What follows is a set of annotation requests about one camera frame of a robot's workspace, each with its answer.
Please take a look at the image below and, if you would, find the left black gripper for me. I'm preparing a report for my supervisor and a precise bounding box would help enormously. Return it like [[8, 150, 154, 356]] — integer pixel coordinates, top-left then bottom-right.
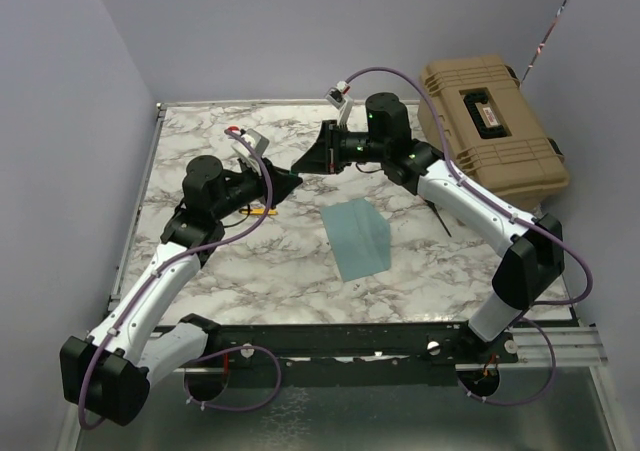
[[214, 156, 303, 221]]

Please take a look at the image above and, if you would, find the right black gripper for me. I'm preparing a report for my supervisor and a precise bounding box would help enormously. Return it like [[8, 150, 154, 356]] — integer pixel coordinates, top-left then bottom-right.
[[293, 121, 388, 176]]

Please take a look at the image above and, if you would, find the teal envelope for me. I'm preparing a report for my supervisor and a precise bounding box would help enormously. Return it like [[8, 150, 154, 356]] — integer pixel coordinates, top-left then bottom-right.
[[321, 198, 391, 282]]

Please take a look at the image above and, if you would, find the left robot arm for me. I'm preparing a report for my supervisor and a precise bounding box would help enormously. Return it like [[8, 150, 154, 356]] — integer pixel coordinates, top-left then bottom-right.
[[60, 155, 302, 430]]

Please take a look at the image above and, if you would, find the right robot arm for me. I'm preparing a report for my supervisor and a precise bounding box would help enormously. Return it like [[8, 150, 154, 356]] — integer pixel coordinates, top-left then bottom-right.
[[292, 85, 565, 362]]

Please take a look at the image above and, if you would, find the yellow utility knife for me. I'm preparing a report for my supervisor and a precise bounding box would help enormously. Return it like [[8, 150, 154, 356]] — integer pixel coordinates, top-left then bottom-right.
[[239, 208, 278, 216]]

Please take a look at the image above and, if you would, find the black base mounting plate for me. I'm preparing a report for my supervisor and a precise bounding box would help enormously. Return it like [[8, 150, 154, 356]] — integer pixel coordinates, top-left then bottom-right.
[[200, 322, 517, 388]]

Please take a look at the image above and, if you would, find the tan plastic tool case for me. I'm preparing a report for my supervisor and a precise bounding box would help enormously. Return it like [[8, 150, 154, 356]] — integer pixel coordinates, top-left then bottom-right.
[[421, 54, 570, 211]]

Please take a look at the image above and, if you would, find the striped tape strip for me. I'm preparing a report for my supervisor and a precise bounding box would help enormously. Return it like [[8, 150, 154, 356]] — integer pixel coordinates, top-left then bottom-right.
[[518, 0, 577, 86]]

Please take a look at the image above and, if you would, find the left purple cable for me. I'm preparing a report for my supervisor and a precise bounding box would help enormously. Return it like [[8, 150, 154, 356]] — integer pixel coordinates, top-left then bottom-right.
[[77, 126, 283, 431]]

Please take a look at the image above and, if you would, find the purple cable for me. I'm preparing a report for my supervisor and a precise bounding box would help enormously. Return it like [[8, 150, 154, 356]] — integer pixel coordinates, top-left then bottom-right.
[[77, 126, 283, 431], [344, 66, 594, 406]]

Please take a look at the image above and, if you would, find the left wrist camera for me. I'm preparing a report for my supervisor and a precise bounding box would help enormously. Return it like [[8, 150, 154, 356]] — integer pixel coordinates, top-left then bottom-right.
[[228, 126, 269, 174]]

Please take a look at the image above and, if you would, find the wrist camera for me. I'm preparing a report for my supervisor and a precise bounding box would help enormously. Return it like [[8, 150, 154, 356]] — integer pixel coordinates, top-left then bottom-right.
[[325, 81, 354, 128], [228, 126, 269, 174]]

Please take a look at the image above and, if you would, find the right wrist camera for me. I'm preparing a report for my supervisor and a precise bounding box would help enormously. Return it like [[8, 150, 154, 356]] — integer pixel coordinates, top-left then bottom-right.
[[325, 81, 354, 128]]

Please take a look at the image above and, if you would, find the orange handled screwdriver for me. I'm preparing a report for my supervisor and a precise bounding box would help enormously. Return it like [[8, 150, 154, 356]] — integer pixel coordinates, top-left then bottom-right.
[[431, 205, 452, 238]]

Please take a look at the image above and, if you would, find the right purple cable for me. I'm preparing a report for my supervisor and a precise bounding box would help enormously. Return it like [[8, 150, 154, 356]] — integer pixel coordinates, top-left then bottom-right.
[[344, 66, 594, 406]]

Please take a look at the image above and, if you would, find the aluminium rail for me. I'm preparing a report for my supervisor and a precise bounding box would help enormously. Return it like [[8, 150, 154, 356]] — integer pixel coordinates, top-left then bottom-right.
[[104, 295, 609, 372]]

